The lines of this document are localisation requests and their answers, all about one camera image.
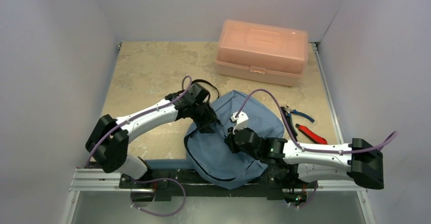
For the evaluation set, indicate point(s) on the pink plastic storage box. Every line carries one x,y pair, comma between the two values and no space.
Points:
262,53

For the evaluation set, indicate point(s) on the blue student backpack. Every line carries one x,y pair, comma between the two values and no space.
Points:
214,156

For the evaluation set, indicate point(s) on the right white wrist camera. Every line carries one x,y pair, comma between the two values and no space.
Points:
240,121

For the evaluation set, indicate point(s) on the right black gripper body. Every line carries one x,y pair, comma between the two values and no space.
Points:
232,140

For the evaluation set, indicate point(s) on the blue handled pliers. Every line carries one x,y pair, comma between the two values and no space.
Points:
288,112

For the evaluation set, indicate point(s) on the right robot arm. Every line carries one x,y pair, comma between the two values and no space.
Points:
358,161

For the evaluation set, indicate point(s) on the red utility knife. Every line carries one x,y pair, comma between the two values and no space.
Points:
311,135

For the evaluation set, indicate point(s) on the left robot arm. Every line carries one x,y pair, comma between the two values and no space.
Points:
109,140

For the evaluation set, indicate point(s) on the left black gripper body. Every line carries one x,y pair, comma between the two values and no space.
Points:
203,115

